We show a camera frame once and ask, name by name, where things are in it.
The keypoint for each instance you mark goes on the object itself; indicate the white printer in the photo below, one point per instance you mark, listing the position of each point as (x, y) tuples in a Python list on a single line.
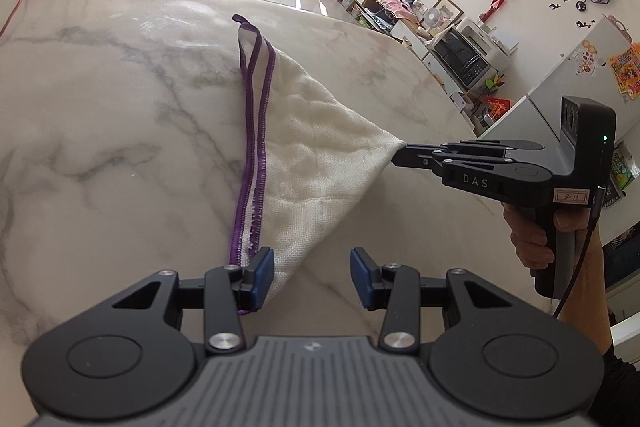
[(492, 39)]

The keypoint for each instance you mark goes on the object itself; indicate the colourful fridge magnets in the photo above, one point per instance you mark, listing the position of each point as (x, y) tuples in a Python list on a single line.
[(590, 57)]

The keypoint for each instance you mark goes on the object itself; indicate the white standing fan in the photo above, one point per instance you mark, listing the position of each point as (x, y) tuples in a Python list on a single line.
[(432, 18)]

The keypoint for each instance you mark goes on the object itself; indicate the person's right forearm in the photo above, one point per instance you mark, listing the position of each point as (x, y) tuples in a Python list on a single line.
[(595, 302)]

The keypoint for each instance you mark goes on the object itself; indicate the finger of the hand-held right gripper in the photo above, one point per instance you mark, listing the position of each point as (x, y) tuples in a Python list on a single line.
[(480, 148), (415, 160)]

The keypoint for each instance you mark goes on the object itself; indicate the black microwave oven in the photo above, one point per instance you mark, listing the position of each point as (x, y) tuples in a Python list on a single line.
[(462, 59)]

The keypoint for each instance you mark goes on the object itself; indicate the person's right hand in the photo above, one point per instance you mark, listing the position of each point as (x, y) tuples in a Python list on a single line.
[(527, 239)]

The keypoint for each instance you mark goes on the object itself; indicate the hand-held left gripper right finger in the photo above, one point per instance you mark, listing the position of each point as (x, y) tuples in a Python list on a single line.
[(362, 277)]

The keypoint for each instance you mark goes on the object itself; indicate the colourful paper poster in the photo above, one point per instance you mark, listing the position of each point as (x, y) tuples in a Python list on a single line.
[(625, 72)]

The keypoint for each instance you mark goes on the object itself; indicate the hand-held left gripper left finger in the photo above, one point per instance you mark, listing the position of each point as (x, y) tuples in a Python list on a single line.
[(262, 277)]

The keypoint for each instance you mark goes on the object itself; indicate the white low cabinet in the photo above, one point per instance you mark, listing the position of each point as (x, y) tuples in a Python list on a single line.
[(430, 57)]

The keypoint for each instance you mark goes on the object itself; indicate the wooden framed picture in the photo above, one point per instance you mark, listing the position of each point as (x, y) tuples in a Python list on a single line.
[(447, 11)]

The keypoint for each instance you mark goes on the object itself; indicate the white towel purple trim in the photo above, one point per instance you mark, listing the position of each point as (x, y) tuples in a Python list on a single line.
[(310, 157)]

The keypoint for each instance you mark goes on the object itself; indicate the white refrigerator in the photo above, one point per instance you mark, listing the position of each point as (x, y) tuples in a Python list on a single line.
[(565, 77)]

